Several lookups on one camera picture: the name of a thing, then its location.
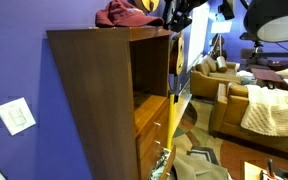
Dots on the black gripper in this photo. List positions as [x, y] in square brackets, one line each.
[180, 10]

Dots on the maroon baseball cap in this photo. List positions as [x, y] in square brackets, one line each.
[124, 16]

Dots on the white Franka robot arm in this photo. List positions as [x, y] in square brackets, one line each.
[274, 20]

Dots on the brown wooden shelf cabinet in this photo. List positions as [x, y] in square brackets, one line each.
[100, 100]

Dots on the yellow hanging guitar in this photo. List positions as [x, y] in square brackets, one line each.
[147, 4]

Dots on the white shade floor lamp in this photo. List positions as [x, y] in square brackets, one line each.
[221, 27]

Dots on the dark cello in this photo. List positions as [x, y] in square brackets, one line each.
[219, 45]

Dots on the tan cylindrical pillow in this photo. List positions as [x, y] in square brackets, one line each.
[221, 64]

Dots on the tan leather armchair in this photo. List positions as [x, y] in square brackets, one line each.
[204, 80]

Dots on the dark red coffee table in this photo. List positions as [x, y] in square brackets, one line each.
[267, 75]

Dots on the black bar with orange tip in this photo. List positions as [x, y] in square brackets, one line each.
[280, 54]

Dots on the yellow and black pole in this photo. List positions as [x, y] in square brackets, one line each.
[171, 120]

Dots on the tan leather sofa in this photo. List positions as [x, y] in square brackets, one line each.
[230, 110]

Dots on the dark maroon round cushion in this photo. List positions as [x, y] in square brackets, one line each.
[279, 64]

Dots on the patterned brown rug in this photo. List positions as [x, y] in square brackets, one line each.
[194, 133]

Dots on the cream knitted blanket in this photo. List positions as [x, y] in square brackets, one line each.
[274, 110]

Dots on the clutter in open drawer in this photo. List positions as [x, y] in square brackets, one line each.
[159, 163]

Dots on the small wooden table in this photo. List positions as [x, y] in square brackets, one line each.
[252, 171]

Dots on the tools on wooden table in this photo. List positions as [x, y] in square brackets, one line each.
[269, 168]

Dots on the white wall board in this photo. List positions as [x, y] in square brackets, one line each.
[199, 40]

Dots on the black camera on tripod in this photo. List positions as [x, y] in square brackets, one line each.
[256, 50]

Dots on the white light switch plate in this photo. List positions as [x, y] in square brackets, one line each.
[15, 116]

